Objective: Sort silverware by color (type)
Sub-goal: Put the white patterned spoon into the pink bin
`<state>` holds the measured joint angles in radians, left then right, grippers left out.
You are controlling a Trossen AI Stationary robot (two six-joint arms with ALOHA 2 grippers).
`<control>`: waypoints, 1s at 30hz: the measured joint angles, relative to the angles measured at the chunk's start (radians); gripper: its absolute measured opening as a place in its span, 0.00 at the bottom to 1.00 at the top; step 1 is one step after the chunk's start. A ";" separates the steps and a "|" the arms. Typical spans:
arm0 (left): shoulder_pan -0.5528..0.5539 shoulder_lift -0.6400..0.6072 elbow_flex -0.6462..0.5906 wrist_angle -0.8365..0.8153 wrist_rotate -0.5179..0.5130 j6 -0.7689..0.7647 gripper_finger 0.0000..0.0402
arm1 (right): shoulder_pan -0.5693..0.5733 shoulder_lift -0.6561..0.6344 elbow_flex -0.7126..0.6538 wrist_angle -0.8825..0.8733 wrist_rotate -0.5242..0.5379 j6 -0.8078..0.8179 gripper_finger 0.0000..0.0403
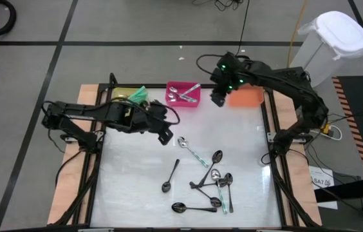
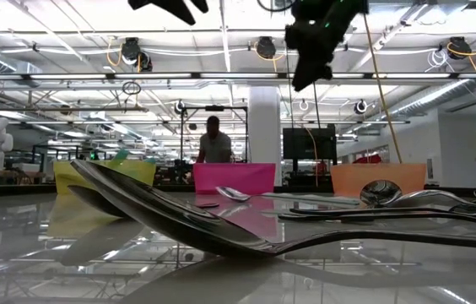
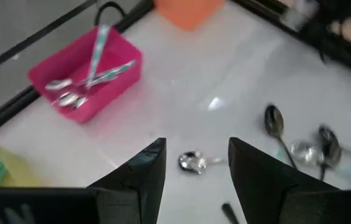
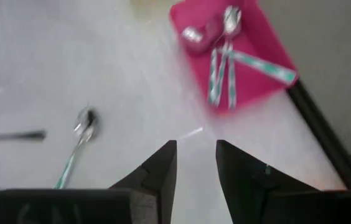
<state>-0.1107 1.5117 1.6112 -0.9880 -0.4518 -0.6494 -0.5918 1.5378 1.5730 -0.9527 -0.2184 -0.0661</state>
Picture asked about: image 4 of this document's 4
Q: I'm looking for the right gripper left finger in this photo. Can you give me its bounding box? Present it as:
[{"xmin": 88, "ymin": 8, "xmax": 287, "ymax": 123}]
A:
[{"xmin": 0, "ymin": 139, "xmax": 178, "ymax": 224}]

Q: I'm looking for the pink plastic bin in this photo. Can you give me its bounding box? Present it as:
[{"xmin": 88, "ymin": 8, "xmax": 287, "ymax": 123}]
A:
[{"xmin": 169, "ymin": 0, "xmax": 299, "ymax": 116}]

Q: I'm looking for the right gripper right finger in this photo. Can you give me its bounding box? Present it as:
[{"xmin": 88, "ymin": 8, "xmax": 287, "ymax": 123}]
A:
[{"xmin": 215, "ymin": 139, "xmax": 351, "ymax": 224}]

